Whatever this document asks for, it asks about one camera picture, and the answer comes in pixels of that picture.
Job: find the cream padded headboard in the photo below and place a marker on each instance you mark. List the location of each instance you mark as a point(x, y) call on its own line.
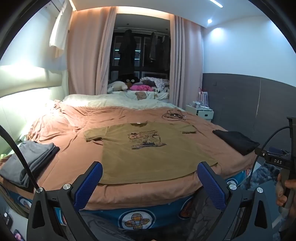
point(27, 78)

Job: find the white and red rack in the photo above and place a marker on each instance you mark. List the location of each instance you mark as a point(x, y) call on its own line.
point(204, 99)

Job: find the dark window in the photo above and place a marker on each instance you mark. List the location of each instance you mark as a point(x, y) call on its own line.
point(141, 60)

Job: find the dark hanging coat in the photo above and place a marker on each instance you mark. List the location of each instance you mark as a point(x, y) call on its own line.
point(126, 53)

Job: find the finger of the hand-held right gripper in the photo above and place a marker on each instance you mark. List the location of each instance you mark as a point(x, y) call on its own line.
point(262, 153)

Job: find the olive printed t-shirt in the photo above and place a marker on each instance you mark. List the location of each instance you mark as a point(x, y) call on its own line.
point(143, 162)

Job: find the dark plush toy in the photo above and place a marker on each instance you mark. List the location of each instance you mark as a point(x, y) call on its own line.
point(132, 81)

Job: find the white nightstand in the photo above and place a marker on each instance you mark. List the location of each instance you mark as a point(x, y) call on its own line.
point(203, 114)

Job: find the grey folded clothes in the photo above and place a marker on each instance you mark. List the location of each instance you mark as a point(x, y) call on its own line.
point(25, 160)

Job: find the white hanging garment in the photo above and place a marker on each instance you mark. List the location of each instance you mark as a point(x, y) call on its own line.
point(61, 30)

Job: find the black folded clothes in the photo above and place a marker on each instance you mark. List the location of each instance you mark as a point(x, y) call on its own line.
point(238, 140)

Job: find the person's right hand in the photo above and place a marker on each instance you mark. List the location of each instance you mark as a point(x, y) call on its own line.
point(281, 192)

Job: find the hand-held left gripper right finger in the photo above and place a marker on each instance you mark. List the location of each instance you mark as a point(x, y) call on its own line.
point(211, 185)

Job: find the ceiling strip light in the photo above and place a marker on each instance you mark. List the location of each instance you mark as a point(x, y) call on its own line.
point(216, 3)

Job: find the pink plush toy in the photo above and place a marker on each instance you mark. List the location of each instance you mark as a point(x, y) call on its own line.
point(141, 87)

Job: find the blue printed bed sheet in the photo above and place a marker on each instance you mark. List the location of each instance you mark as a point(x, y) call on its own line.
point(111, 213)

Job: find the beige plush toy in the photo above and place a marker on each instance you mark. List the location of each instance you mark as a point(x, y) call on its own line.
point(116, 86)

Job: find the grey hanging garment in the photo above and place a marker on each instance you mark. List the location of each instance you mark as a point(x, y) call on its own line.
point(153, 48)

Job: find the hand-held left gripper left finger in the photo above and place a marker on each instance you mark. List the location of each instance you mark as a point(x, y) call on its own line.
point(89, 185)

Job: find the cream duvet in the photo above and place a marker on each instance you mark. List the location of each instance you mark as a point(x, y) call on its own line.
point(104, 99)

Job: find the orange-brown blanket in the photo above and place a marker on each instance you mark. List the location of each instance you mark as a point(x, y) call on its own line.
point(69, 129)

